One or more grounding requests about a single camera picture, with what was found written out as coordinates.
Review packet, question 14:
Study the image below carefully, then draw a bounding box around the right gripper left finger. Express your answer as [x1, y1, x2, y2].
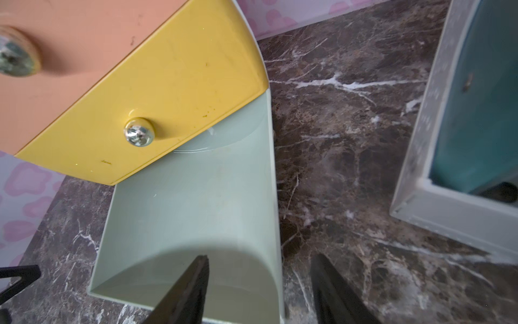
[143, 255, 210, 324]

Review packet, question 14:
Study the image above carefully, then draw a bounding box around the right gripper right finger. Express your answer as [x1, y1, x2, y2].
[310, 254, 380, 324]

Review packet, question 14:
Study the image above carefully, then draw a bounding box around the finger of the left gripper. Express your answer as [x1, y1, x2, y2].
[1, 265, 41, 305]

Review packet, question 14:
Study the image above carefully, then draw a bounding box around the grey bottom drawer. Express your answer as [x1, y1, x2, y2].
[88, 92, 285, 323]

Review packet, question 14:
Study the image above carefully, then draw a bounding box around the yellow drawer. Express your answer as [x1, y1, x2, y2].
[17, 1, 268, 185]

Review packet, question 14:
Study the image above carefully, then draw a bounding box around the orange top drawer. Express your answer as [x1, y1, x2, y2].
[1, 1, 182, 155]

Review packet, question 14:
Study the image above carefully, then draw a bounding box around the white file organizer box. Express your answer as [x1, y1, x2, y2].
[390, 1, 517, 259]

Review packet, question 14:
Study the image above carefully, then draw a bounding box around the teal green folder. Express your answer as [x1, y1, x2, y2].
[430, 1, 517, 194]

